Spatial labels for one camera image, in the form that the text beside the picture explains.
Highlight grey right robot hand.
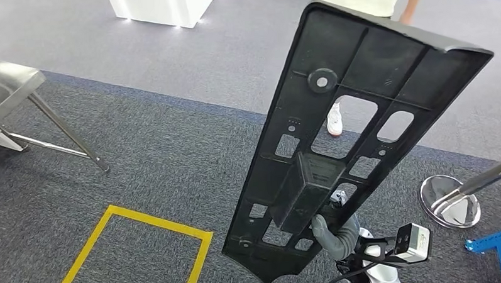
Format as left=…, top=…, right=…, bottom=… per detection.
left=309, top=189, right=361, bottom=262

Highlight black plastic panel part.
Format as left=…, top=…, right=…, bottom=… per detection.
left=213, top=0, right=501, bottom=283

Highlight stainless steel workbench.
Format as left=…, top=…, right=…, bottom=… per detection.
left=0, top=52, right=111, bottom=177

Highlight yellow floor tape square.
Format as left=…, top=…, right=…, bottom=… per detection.
left=48, top=201, right=216, bottom=283

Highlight white display plinth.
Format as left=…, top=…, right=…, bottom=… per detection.
left=107, top=0, right=221, bottom=32

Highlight black camera cable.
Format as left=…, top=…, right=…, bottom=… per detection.
left=321, top=261, right=377, bottom=283

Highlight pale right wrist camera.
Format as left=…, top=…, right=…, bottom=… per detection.
left=353, top=222, right=434, bottom=271

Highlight chrome stanchion post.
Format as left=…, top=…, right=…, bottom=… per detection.
left=417, top=152, right=501, bottom=231

